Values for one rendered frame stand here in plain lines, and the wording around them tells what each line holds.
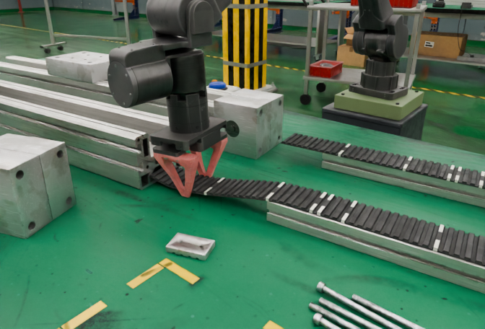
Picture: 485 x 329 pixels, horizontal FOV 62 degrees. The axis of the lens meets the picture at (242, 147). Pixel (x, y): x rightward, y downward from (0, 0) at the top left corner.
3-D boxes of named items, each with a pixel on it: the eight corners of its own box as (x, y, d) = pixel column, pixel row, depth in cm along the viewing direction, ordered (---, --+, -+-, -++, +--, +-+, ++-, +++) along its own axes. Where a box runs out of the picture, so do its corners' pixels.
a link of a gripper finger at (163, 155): (157, 198, 59) (149, 138, 56) (187, 178, 65) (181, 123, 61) (195, 208, 56) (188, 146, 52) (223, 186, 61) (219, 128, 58)
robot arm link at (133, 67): (213, -2, 49) (169, -4, 55) (130, 5, 41) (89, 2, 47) (218, 94, 54) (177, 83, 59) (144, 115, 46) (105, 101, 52)
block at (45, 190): (87, 195, 59) (77, 136, 56) (25, 239, 49) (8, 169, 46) (34, 185, 62) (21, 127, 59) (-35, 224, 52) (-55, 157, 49)
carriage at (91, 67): (131, 85, 97) (128, 56, 95) (94, 95, 89) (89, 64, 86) (88, 77, 105) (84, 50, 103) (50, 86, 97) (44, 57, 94)
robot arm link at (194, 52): (211, 43, 53) (184, 41, 57) (169, 50, 49) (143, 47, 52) (215, 94, 56) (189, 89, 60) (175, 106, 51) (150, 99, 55)
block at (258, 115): (287, 138, 81) (289, 91, 77) (255, 159, 71) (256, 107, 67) (249, 129, 85) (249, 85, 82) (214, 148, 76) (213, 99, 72)
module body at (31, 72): (242, 133, 83) (242, 93, 80) (214, 148, 76) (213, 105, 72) (20, 83, 123) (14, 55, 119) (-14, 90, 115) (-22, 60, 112)
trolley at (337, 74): (413, 102, 380) (433, -13, 341) (406, 119, 335) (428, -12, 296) (308, 89, 423) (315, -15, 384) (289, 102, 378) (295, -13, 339)
